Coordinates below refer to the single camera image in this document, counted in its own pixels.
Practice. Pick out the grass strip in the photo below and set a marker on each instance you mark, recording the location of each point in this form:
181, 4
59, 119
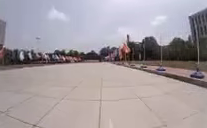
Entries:
187, 65

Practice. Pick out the row of orange flags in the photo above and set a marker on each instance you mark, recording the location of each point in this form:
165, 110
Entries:
124, 50

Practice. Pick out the grey kerb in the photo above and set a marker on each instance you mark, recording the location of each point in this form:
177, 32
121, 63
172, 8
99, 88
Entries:
177, 77

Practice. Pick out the dark grey building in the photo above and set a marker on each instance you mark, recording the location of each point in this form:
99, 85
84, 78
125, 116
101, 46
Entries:
204, 23

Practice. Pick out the row of colourful flags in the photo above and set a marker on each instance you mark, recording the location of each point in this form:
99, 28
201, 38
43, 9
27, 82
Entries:
44, 56

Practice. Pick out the blue flagpole base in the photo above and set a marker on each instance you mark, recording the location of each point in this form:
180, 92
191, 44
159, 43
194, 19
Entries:
161, 69
197, 75

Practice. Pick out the row of trees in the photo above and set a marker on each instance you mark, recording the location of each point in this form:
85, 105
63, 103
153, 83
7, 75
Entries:
177, 48

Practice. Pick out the grey concrete slab pavement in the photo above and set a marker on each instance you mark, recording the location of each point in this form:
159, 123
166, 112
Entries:
101, 96

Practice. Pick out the pink side path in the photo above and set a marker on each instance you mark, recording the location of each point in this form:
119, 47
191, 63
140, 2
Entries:
191, 74

